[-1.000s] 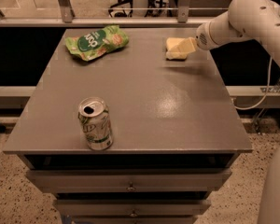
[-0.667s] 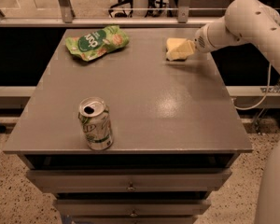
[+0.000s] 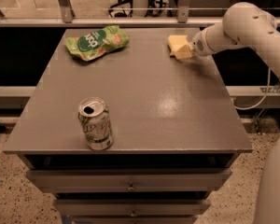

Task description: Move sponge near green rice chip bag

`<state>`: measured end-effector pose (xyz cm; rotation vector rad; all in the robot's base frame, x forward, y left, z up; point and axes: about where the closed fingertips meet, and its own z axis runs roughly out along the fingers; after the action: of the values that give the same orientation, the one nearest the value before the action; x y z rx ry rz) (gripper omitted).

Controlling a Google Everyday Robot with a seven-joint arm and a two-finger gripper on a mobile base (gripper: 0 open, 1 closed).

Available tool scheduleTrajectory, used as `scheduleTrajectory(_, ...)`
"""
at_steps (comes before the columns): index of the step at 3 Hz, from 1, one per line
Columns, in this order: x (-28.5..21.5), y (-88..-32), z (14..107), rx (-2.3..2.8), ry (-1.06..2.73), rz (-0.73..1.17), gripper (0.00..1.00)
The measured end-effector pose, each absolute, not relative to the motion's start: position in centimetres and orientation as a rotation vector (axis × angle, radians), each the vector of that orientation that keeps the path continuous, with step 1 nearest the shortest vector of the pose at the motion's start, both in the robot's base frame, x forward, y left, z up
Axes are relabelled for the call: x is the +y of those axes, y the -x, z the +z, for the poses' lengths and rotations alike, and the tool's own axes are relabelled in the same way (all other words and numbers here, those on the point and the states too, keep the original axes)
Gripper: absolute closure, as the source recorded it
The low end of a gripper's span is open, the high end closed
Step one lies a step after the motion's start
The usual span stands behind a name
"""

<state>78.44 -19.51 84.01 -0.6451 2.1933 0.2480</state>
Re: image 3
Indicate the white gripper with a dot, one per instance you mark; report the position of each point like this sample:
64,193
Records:
199,46

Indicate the yellow sponge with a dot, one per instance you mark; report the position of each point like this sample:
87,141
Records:
175,42

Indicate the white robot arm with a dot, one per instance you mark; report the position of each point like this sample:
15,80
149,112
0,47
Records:
246,25

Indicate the green rice chip bag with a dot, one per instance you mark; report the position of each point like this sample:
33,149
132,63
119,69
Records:
98,43

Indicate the black office chair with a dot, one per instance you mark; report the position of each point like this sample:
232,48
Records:
120,14

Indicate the green white soda can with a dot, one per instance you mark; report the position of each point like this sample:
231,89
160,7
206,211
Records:
94,118

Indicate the metal railing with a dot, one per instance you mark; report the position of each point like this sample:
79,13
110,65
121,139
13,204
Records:
94,13

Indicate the top grey drawer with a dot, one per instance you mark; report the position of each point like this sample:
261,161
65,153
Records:
127,181

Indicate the grey drawer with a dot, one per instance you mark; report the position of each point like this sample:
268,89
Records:
127,181
132,208

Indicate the middle grey drawer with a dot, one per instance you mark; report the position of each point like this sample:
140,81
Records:
132,208

